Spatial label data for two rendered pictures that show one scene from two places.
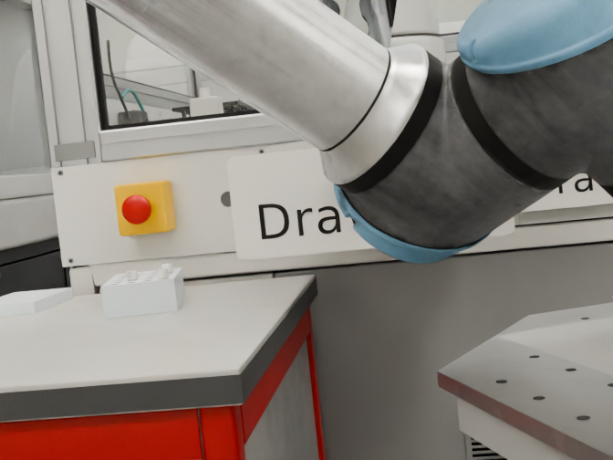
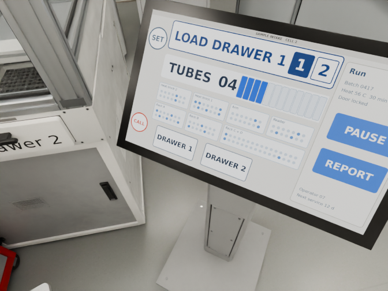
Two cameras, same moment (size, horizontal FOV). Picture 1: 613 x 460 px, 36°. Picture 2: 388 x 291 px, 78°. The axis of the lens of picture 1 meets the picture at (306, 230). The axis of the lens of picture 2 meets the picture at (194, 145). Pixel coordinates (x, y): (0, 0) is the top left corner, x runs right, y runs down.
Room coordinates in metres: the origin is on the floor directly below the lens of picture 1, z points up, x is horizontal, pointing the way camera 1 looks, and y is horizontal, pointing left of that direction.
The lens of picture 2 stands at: (0.70, -0.78, 1.38)
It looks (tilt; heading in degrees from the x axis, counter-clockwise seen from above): 52 degrees down; 343
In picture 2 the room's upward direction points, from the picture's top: 1 degrees counter-clockwise
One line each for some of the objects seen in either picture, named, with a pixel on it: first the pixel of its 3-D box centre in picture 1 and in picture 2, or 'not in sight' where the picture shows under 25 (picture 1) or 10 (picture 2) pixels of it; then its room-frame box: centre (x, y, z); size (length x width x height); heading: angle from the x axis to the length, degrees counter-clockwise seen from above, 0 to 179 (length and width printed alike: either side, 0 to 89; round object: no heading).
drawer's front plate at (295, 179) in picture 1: (368, 195); not in sight; (0.98, -0.07, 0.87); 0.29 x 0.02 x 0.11; 83
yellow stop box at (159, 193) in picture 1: (144, 207); not in sight; (1.32, 0.22, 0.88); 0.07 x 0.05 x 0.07; 83
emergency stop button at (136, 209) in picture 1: (138, 209); not in sight; (1.29, 0.23, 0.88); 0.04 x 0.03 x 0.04; 83
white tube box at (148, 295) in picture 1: (145, 291); not in sight; (1.13, 0.20, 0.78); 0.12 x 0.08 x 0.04; 3
